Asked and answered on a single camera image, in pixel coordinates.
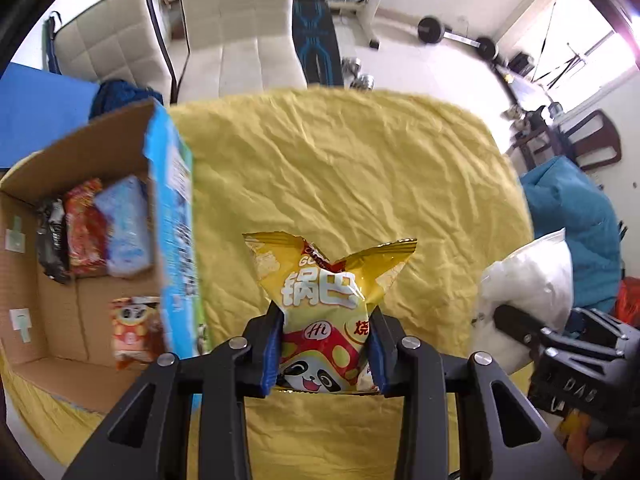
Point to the floor barbell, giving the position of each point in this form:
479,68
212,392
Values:
431,31

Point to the red floral wet-wipe packet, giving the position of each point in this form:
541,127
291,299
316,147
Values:
86,229

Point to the teal bean bag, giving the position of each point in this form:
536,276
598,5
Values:
560,196

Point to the chrome dumbbell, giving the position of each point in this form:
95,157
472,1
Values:
353,74

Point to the black blue bench pad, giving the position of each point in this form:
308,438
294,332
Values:
316,43

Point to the white padded chair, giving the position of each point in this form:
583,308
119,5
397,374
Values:
238,47
113,39

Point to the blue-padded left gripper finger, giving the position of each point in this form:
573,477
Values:
146,434

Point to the light blue tissue packet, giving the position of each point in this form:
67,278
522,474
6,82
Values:
128,240

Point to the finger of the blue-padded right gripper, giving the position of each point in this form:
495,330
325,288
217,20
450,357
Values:
461,417

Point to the white soft pouch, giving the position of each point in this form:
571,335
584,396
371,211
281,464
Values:
537,278

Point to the dark blue fuzzy cloth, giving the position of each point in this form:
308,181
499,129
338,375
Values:
114,94

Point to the left white padded chair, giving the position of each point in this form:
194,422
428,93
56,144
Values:
113,39

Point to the small red snack packet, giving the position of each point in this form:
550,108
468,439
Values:
137,334

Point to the blue foam mat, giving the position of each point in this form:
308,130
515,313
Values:
37,108

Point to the black snack packet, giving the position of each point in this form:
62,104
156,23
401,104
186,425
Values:
52,249

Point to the dark wooden chair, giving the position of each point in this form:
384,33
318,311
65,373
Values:
605,138

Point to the right white padded chair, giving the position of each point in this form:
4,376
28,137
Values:
238,47

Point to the yellow tablecloth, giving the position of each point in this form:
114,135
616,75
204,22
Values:
346,170

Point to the open cardboard box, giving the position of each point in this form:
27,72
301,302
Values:
99,288

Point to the white weight bench rack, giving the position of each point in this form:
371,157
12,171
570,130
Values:
360,10

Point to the yellow panda snack packet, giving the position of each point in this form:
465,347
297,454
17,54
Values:
326,307

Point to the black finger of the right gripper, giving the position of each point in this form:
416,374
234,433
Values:
520,326

